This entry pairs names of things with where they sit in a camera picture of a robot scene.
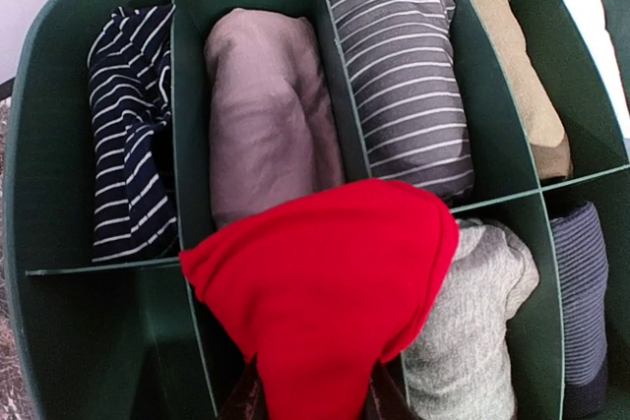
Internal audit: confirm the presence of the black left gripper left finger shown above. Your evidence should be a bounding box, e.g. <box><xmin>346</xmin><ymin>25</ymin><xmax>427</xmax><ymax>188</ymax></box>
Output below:
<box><xmin>218</xmin><ymin>357</ymin><xmax>269</xmax><ymax>420</ymax></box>

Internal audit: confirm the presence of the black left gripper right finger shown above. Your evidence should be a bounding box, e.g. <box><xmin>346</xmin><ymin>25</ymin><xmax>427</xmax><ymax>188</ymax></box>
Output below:
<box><xmin>361</xmin><ymin>361</ymin><xmax>418</xmax><ymax>420</ymax></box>

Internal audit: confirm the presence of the red boxer briefs white trim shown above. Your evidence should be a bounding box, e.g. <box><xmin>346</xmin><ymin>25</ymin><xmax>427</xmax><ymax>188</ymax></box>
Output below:
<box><xmin>179</xmin><ymin>179</ymin><xmax>459</xmax><ymax>419</ymax></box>

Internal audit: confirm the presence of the light grey rolled underwear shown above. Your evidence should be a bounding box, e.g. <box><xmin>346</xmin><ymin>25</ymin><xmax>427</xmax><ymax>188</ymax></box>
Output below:
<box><xmin>404</xmin><ymin>219</ymin><xmax>539</xmax><ymax>419</ymax></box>

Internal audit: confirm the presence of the navy rolled underwear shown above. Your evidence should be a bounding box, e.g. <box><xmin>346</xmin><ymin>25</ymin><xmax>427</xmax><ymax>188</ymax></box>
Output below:
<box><xmin>550</xmin><ymin>202</ymin><xmax>608</xmax><ymax>419</ymax></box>

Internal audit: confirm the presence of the pink rolled underwear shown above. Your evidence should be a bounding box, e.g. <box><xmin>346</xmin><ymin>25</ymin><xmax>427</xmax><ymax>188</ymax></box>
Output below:
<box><xmin>205</xmin><ymin>8</ymin><xmax>345</xmax><ymax>228</ymax></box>

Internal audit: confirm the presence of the olive rolled underwear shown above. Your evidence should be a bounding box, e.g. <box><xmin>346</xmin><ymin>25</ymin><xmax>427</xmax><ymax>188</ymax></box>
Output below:
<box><xmin>471</xmin><ymin>0</ymin><xmax>573</xmax><ymax>181</ymax></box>

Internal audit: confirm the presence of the striped rolled underwear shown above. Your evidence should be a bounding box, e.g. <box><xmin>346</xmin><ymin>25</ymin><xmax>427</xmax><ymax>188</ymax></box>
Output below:
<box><xmin>88</xmin><ymin>4</ymin><xmax>177</xmax><ymax>265</ymax></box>

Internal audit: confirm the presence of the dark grey rolled underwear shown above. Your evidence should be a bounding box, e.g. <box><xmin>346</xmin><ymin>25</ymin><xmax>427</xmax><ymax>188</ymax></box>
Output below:
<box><xmin>331</xmin><ymin>0</ymin><xmax>474</xmax><ymax>203</ymax></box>

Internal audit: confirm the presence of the white rolled underwear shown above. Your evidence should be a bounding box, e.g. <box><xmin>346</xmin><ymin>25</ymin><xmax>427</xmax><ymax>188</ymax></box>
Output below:
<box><xmin>563</xmin><ymin>0</ymin><xmax>629</xmax><ymax>138</ymax></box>

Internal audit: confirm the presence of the green divided organizer tray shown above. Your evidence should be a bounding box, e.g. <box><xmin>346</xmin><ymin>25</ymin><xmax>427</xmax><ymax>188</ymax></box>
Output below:
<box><xmin>4</xmin><ymin>0</ymin><xmax>629</xmax><ymax>419</ymax></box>

